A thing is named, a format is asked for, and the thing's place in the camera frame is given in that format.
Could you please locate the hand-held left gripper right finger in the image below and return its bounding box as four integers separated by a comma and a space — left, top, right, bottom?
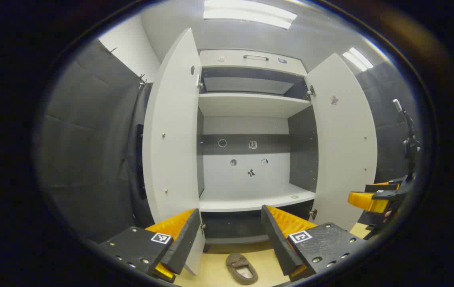
261, 205, 366, 281

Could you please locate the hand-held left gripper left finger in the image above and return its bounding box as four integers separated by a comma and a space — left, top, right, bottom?
97, 208, 202, 283

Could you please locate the brown fuzzy shoe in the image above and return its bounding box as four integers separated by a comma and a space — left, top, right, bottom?
226, 253, 259, 285

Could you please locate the white cabinet door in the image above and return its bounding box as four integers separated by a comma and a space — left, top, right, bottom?
305, 53, 378, 232
142, 28, 206, 276

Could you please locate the white shoe cabinet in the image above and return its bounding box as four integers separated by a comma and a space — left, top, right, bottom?
196, 49, 318, 254

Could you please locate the white cabinet drawer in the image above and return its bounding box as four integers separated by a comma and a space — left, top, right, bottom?
199, 49, 308, 76

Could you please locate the ceiling light panel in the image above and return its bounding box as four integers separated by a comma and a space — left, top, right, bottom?
203, 0, 297, 29
342, 47, 373, 72

